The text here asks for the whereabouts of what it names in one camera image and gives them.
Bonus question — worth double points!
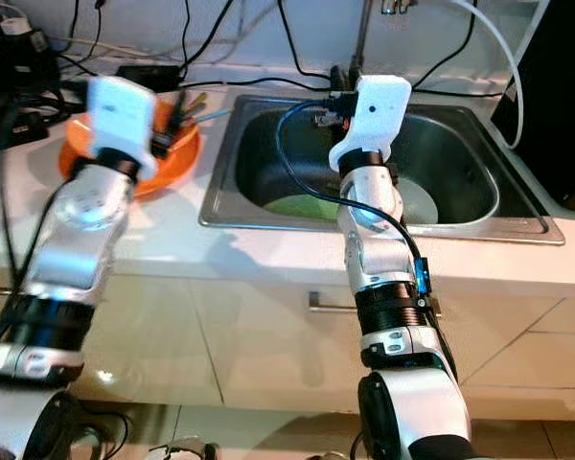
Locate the orange bowl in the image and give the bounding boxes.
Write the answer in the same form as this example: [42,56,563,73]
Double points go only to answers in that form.
[67,101,198,169]

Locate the chopsticks in orange bowl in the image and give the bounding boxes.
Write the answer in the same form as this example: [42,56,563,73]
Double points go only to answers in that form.
[168,88,236,130]

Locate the orange plate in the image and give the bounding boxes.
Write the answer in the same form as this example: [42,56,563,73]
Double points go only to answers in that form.
[58,120,201,198]

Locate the black power strip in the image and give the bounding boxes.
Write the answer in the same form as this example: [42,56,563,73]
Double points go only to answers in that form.
[115,64,169,85]

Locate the green plate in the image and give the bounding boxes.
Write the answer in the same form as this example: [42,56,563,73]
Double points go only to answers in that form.
[263,193,347,222]

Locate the stainless steel sink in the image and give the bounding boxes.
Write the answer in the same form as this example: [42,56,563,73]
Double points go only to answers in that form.
[196,93,565,246]

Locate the black charger pile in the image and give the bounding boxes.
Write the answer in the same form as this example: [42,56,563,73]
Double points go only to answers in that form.
[0,11,89,137]

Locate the black box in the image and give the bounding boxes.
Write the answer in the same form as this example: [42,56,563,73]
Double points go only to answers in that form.
[490,0,575,204]

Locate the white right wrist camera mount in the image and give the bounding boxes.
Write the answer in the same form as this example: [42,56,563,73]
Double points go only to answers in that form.
[328,74,412,174]

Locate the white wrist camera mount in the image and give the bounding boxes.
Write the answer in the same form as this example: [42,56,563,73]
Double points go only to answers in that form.
[328,74,412,174]
[85,76,160,160]

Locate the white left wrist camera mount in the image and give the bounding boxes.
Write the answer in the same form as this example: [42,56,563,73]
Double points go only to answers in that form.
[85,76,160,160]

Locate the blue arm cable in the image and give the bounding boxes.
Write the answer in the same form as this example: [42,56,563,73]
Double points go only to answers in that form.
[274,99,434,296]

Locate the black counter cable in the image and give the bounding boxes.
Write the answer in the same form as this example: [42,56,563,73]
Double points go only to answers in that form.
[199,75,338,95]

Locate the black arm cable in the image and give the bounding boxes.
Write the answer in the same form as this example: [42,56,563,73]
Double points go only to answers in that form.
[3,88,99,288]

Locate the white hose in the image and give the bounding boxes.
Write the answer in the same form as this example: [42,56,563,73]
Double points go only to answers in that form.
[448,0,529,150]

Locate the short metal cabinet handle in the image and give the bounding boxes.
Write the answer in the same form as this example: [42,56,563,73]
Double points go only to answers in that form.
[308,289,363,315]

